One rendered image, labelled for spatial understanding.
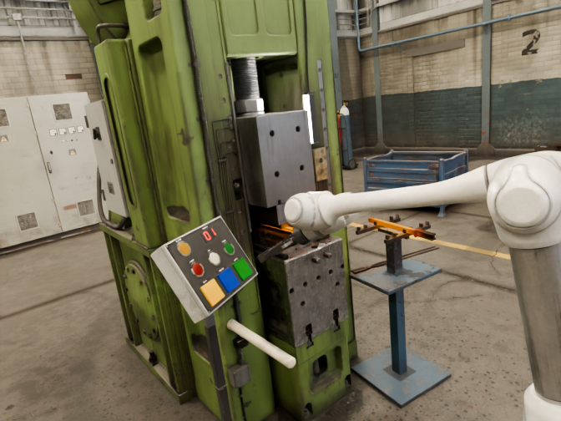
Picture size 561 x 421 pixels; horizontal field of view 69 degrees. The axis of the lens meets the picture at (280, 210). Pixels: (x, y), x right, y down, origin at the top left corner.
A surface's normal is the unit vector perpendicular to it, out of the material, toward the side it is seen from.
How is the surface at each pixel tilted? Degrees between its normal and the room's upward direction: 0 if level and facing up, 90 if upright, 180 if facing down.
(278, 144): 90
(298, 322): 90
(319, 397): 90
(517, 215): 80
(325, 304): 90
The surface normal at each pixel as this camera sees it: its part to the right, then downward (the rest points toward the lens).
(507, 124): -0.78, 0.22
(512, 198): -0.56, 0.18
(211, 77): 0.62, 0.13
